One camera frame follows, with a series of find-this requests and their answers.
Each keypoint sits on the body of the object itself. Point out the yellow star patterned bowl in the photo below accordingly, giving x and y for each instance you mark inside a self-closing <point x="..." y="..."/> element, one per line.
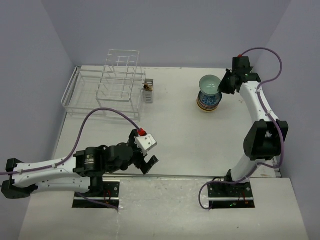
<point x="208" y="108"/>

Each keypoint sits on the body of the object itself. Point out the dark teal white bowl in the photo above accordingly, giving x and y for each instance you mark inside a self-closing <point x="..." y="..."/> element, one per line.
<point x="207" y="106"/>

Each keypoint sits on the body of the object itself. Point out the brown cutlery bundle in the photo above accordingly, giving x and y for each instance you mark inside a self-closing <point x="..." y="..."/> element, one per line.
<point x="147" y="87"/>

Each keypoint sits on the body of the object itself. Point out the salmon pink patterned bowl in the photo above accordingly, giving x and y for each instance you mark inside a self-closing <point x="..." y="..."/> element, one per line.
<point x="206" y="104"/>

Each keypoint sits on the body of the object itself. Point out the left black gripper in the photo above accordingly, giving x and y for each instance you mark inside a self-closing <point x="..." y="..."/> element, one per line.
<point x="141" y="163"/>

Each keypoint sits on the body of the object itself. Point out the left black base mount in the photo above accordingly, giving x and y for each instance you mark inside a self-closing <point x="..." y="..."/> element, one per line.
<point x="107" y="199"/>

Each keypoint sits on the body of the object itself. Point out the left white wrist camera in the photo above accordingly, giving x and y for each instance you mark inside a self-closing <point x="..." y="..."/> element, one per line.
<point x="145" y="143"/>

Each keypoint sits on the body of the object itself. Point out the white wire dish rack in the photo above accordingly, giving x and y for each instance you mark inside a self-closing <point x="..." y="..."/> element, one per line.
<point x="115" y="84"/>

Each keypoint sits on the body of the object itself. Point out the pink leaf patterned bowl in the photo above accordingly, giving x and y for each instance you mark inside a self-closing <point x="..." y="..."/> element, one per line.
<point x="208" y="108"/>

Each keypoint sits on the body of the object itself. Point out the black rimmed bowl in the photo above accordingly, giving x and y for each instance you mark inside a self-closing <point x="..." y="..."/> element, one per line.
<point x="210" y="100"/>

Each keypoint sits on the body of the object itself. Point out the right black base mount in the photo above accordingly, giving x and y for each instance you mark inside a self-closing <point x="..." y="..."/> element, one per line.
<point x="230" y="196"/>

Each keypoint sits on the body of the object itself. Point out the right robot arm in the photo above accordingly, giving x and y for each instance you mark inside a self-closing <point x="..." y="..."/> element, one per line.
<point x="266" y="137"/>

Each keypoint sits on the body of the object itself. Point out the yellow teal patterned bowl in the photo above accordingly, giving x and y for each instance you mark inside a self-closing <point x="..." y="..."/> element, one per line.
<point x="208" y="111"/>

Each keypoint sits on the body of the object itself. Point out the grey cutlery holder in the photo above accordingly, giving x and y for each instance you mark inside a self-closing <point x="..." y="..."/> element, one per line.
<point x="148" y="95"/>

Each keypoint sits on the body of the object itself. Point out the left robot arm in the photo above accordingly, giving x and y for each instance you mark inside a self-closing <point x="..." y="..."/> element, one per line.
<point x="80" y="173"/>

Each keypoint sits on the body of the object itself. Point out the pale green bowl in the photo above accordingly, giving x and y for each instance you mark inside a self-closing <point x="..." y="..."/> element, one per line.
<point x="209" y="85"/>

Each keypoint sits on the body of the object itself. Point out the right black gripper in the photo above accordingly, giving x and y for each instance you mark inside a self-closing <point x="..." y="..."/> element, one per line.
<point x="222" y="86"/>

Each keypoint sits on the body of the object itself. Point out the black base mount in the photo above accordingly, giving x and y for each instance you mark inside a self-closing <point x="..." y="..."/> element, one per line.
<point x="230" y="196"/>
<point x="107" y="199"/>

